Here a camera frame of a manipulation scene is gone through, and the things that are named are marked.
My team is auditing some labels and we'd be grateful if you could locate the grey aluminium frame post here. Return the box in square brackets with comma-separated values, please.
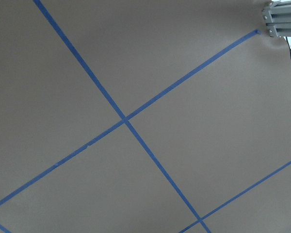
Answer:
[261, 0, 291, 37]

